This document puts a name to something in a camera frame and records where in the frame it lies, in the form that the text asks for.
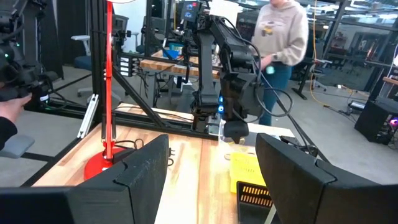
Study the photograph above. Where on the red desk lamp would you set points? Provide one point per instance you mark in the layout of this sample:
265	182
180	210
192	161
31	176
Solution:
109	77

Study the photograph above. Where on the grey chair seat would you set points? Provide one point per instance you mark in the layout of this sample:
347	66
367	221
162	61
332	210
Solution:
15	146

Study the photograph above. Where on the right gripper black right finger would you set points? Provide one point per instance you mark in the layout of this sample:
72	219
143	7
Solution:
326	202

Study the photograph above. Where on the grey power adapter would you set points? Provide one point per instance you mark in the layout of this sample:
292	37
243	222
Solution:
357	105

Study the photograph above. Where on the black plastic basket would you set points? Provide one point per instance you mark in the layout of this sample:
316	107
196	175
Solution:
252	208

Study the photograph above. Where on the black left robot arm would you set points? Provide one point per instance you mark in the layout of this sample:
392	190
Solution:
206	77

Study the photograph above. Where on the black computer tower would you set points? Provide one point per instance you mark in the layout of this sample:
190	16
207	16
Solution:
373	121

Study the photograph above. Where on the person's hand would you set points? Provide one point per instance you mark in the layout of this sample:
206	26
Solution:
14	107

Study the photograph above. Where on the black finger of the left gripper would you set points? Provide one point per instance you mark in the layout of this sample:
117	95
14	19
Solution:
237	140

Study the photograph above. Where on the blue white-armed chair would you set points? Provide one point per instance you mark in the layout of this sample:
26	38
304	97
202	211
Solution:
82	62

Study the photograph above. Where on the black office desk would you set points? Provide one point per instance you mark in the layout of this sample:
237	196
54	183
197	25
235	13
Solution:
306	77

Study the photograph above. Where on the wood-topped black workbench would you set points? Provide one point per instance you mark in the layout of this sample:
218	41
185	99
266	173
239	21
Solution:
391	81

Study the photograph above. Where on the black background robot rig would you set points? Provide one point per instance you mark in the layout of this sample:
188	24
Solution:
18	62

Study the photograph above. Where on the silver aluminium bar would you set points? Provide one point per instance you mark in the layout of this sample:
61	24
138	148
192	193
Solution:
88	116

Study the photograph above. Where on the person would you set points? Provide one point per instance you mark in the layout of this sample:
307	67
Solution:
280	37

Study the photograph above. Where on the person's forearm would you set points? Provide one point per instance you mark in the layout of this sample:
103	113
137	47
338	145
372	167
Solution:
6	133

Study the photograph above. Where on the background wooden table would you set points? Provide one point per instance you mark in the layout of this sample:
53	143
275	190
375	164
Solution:
174	67

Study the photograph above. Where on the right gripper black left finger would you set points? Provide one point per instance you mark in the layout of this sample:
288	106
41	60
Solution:
93	202

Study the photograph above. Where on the yellow plastic basket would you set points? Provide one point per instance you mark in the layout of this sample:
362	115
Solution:
245	171

